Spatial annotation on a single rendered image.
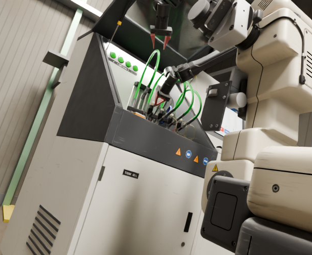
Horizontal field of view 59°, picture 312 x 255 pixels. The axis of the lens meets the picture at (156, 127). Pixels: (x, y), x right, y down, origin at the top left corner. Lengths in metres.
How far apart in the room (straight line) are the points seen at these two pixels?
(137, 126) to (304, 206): 0.87
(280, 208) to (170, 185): 0.94
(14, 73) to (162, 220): 2.64
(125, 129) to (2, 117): 2.43
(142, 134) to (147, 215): 0.37
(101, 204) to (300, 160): 0.85
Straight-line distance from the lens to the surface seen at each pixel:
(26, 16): 3.72
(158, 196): 1.31
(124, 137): 1.16
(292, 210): 0.45
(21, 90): 3.49
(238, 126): 2.22
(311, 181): 0.44
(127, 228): 1.26
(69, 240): 1.17
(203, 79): 2.01
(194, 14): 0.92
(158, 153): 1.27
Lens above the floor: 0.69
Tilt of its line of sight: 11 degrees up
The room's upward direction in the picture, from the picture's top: 16 degrees clockwise
